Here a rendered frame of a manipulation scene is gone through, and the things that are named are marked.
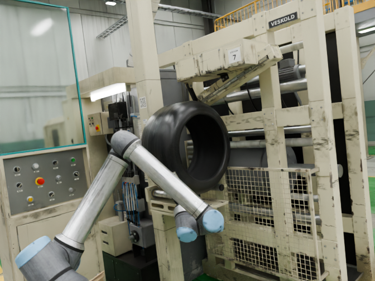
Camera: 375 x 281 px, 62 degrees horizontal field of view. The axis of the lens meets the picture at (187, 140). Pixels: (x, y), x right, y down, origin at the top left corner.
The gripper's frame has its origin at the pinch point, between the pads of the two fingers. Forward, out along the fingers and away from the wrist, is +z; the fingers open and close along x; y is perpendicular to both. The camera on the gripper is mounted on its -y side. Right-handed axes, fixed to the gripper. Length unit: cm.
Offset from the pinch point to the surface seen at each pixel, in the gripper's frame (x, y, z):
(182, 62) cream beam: 27, -21, 82
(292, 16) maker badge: 100, -23, 62
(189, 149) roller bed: 1, 38, 64
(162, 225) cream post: -33, 46, 12
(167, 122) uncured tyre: 8.4, -20.6, 22.3
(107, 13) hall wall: -210, 137, 1094
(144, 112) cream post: -10, -11, 61
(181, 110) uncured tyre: 17.7, -19.4, 29.6
